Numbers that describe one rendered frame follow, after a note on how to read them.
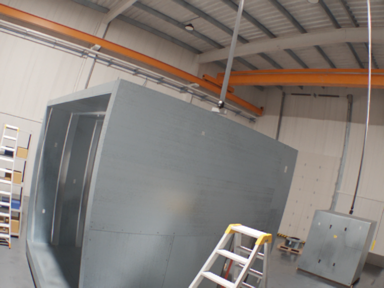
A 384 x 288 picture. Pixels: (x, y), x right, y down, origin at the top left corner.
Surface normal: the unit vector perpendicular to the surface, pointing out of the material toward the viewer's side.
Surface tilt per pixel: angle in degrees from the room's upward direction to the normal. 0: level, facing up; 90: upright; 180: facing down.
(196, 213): 90
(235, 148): 90
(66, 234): 90
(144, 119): 90
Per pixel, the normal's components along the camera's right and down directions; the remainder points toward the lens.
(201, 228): 0.63, 0.12
